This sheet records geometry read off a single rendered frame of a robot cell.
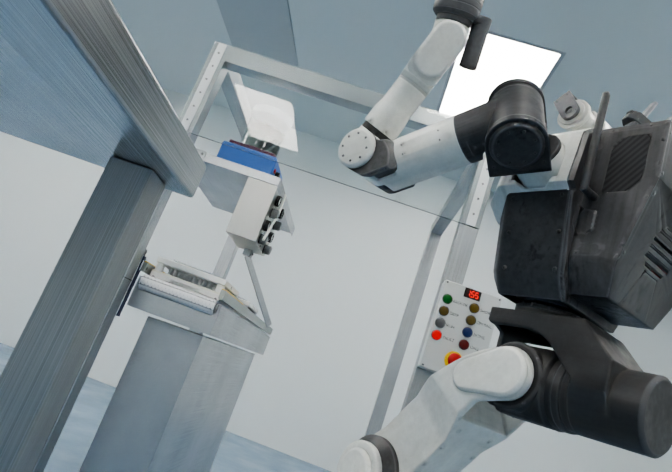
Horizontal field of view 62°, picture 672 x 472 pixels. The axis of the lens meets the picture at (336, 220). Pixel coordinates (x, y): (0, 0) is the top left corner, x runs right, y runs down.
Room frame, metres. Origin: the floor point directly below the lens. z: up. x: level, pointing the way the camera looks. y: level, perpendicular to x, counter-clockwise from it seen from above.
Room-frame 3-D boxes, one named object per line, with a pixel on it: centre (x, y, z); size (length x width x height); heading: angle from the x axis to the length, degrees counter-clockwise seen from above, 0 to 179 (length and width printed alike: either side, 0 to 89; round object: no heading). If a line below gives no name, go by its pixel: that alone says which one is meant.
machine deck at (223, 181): (2.09, 0.37, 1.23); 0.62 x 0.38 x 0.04; 174
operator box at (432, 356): (1.60, -0.45, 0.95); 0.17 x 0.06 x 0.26; 84
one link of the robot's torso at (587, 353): (0.89, -0.44, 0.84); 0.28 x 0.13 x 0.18; 33
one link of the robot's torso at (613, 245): (0.92, -0.43, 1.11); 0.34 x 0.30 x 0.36; 123
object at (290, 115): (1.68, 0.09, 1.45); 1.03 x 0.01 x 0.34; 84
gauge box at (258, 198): (1.88, 0.26, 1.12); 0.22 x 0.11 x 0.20; 174
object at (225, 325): (2.47, 0.32, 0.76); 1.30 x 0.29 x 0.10; 174
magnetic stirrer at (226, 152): (1.90, 0.34, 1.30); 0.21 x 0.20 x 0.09; 84
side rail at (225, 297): (2.44, 0.19, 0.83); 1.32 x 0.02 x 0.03; 174
